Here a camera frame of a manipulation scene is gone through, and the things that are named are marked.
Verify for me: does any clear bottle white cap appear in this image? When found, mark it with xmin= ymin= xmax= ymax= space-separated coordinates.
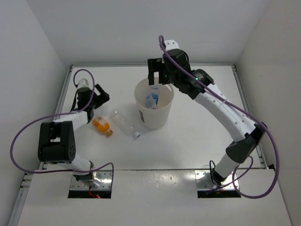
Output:
xmin=144 ymin=89 xmax=157 ymax=110

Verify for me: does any blue label plastic bottle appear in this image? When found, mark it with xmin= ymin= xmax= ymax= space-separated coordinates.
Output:
xmin=150 ymin=86 xmax=160 ymax=109

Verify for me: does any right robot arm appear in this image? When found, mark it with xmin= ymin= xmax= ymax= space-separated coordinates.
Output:
xmin=147 ymin=49 xmax=265 ymax=186

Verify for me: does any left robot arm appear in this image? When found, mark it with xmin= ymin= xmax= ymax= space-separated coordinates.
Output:
xmin=38 ymin=84 xmax=110 ymax=188

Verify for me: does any white round plastic bin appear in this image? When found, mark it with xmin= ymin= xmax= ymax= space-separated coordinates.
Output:
xmin=134 ymin=78 xmax=174 ymax=130

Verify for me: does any orange juice bottle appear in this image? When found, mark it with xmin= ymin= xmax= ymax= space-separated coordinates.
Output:
xmin=92 ymin=116 xmax=113 ymax=137

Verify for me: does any clear bottle blue-white cap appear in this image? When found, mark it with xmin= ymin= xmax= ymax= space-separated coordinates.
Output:
xmin=110 ymin=109 xmax=141 ymax=139

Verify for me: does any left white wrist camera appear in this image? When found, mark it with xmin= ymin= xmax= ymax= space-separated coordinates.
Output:
xmin=77 ymin=78 xmax=89 ymax=89

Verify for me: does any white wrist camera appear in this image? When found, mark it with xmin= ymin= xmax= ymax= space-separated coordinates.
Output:
xmin=164 ymin=40 xmax=179 ymax=51
xmin=77 ymin=78 xmax=89 ymax=89

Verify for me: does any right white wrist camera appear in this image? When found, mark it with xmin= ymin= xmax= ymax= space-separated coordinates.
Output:
xmin=164 ymin=40 xmax=179 ymax=51

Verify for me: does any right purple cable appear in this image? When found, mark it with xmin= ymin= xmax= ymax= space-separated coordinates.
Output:
xmin=158 ymin=35 xmax=280 ymax=200

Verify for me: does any purple cable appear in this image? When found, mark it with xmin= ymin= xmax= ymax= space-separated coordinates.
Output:
xmin=158 ymin=35 xmax=280 ymax=200
xmin=9 ymin=69 xmax=115 ymax=175

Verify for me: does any aluminium frame rail back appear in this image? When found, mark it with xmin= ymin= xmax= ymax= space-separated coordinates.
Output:
xmin=70 ymin=63 xmax=235 ymax=68

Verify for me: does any aluminium frame rail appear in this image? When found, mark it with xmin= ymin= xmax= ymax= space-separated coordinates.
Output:
xmin=8 ymin=65 xmax=73 ymax=226
xmin=231 ymin=65 xmax=269 ymax=169
xmin=70 ymin=63 xmax=235 ymax=68

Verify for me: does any aluminium frame rail right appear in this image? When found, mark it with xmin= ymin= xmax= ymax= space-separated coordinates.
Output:
xmin=231 ymin=65 xmax=269 ymax=169

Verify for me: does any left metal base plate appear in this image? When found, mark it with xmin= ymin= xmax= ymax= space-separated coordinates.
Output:
xmin=70 ymin=171 xmax=113 ymax=191

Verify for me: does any metal base plate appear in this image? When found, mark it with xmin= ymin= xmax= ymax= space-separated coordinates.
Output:
xmin=195 ymin=170 xmax=239 ymax=191
xmin=70 ymin=171 xmax=113 ymax=191

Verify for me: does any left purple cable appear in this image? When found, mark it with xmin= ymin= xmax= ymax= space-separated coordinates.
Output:
xmin=9 ymin=69 xmax=115 ymax=175

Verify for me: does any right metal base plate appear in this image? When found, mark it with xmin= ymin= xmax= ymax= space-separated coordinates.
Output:
xmin=195 ymin=170 xmax=239 ymax=191

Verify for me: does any aluminium frame rail left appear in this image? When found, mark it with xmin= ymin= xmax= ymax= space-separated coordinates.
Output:
xmin=8 ymin=65 xmax=73 ymax=226

